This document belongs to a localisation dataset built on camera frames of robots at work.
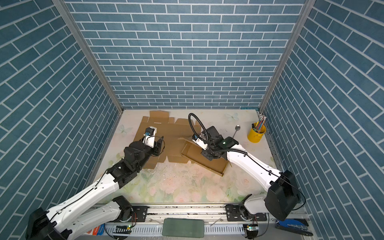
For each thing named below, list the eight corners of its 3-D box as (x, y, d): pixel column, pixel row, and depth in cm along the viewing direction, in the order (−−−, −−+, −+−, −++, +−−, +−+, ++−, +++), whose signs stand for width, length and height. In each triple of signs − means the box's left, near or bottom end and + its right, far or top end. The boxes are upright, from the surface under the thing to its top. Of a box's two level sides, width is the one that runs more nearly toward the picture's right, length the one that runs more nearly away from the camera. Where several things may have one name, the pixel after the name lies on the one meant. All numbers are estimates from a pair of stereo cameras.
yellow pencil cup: (249, 144, 103) (254, 133, 94) (246, 133, 109) (251, 122, 99) (261, 144, 104) (267, 133, 94) (257, 134, 109) (263, 122, 99)
